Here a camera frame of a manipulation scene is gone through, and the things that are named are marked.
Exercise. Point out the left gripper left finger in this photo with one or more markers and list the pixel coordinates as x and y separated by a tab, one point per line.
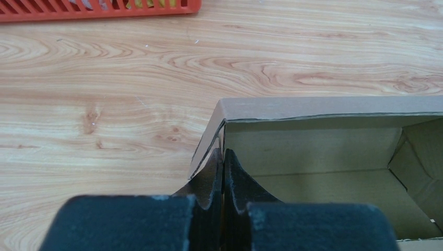
189	219

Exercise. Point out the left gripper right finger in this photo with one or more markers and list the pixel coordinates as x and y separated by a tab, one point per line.
257	220

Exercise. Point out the brown cardboard box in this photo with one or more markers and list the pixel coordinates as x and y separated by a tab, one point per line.
384	151

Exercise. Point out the red plastic shopping basket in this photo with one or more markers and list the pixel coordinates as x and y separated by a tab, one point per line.
45	10

